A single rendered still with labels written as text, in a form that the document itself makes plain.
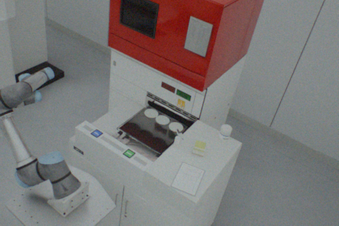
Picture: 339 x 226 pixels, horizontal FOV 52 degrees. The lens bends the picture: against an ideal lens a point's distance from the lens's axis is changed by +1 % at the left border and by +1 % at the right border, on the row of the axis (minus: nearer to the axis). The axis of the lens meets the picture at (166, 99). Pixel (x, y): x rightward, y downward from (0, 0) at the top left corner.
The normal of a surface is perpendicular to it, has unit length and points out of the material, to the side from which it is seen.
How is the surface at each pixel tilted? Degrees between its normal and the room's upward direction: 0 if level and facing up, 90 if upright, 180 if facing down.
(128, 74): 90
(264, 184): 0
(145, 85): 90
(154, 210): 90
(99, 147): 90
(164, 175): 0
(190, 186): 0
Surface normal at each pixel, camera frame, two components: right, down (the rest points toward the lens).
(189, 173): 0.14, -0.79
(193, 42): -0.55, 0.44
